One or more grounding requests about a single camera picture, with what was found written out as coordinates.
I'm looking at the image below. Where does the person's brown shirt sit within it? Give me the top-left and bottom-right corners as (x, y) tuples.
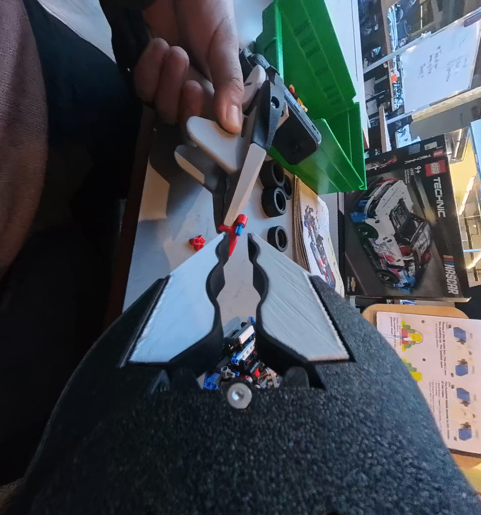
(0, 0), (50, 300)

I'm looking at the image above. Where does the person's left hand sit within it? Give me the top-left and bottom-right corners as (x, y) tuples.
(134, 0), (245, 135)

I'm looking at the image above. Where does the black toy car box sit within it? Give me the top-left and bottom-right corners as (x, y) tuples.
(341, 135), (471, 301)

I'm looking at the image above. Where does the instruction sheet on stand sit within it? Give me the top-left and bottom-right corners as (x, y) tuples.
(362, 304), (481, 471)

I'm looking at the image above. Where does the storage shelving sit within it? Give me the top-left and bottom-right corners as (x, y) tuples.
(359, 0), (410, 153)

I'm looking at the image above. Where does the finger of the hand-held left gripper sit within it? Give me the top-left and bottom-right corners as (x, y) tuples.
(222, 144), (267, 227)

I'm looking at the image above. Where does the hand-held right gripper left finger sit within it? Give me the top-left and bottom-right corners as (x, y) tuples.
(126, 233), (230, 367)

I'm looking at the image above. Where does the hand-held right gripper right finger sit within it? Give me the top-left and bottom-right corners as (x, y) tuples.
(248, 233), (350, 363)

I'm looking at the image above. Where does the open instruction booklet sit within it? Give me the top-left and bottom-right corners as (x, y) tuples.
(292, 177), (346, 295)

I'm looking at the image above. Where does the red teardrop brick piece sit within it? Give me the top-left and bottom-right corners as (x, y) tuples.
(218, 225), (239, 258)

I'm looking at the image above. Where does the green plastic bin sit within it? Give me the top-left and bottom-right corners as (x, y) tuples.
(256, 0), (367, 195)

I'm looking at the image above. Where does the printed instruction sheet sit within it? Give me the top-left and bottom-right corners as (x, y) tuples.
(376, 311), (481, 457)

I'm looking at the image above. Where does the whiteboard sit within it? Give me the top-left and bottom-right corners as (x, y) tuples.
(399, 4), (481, 115)

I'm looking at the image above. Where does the toy brick race car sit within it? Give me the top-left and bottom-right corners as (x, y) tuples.
(202, 317), (281, 391)

